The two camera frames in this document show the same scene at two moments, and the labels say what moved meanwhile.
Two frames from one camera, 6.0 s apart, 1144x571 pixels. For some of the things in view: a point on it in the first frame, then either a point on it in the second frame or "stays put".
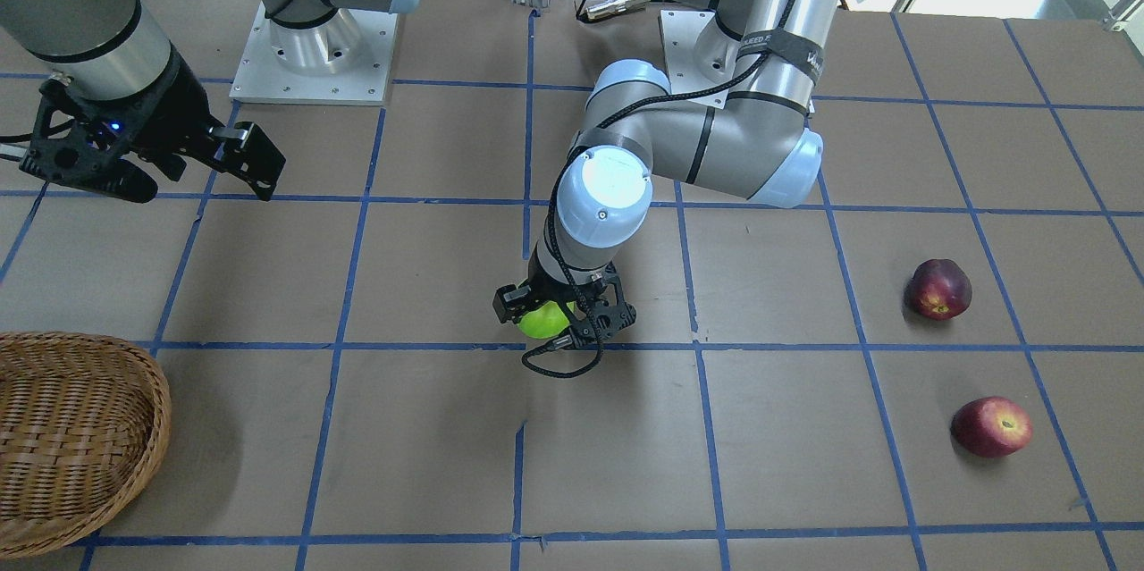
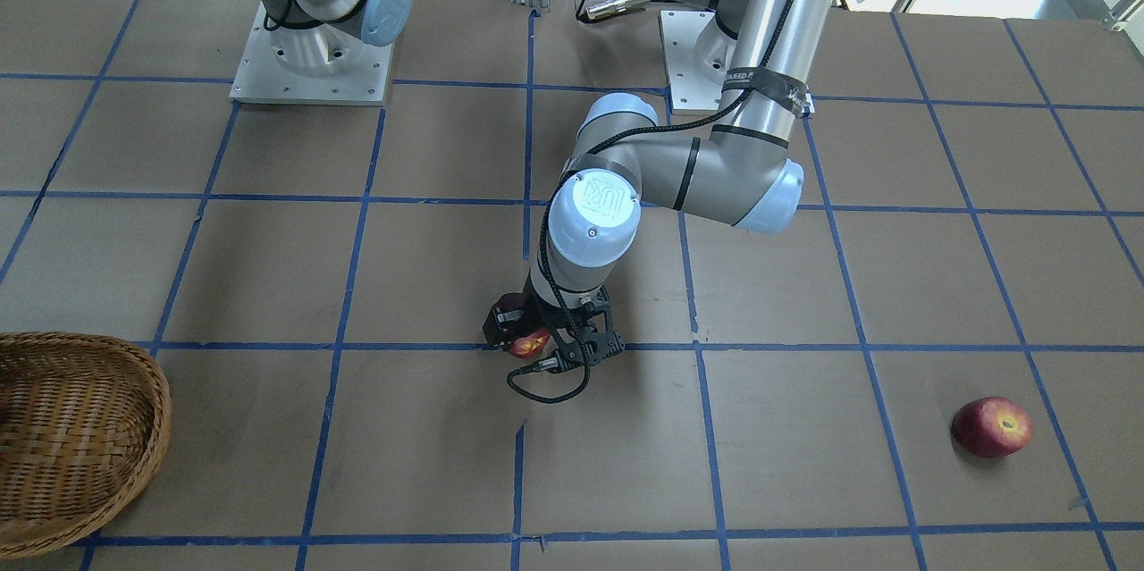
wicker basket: x=84 y=424 stays put
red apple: x=991 y=426 stays put
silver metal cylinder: x=617 y=4 stays put
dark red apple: x=938 y=289 to x=530 y=343
